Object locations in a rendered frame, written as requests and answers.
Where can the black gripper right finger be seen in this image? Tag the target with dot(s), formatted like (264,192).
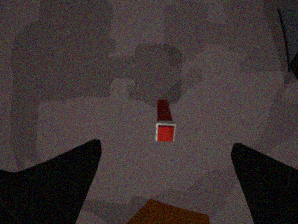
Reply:
(270,187)

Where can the dark red peg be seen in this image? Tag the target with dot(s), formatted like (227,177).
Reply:
(165,126)

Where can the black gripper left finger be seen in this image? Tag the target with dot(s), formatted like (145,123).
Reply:
(54,191)

